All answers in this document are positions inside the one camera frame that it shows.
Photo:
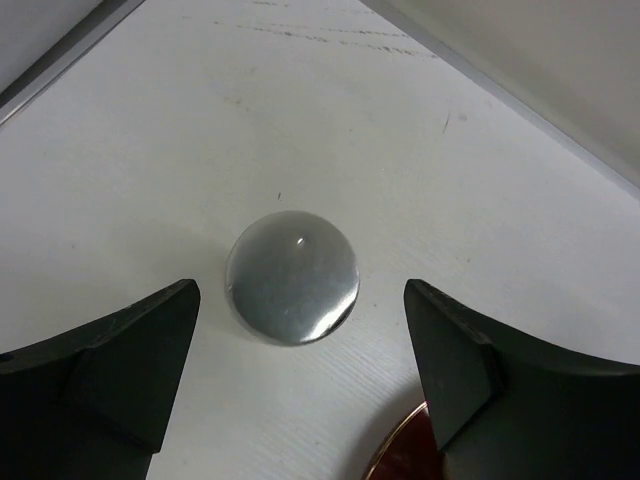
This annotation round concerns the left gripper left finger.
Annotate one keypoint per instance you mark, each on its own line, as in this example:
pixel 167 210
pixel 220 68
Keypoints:
pixel 95 402

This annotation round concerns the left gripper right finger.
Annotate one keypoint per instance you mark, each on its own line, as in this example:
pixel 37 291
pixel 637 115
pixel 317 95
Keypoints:
pixel 506 405

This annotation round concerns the grey dome cap shaker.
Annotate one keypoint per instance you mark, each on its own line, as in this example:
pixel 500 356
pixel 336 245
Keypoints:
pixel 292 278

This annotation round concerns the round red tray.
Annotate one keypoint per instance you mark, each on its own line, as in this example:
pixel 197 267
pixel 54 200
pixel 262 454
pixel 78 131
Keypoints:
pixel 409 451

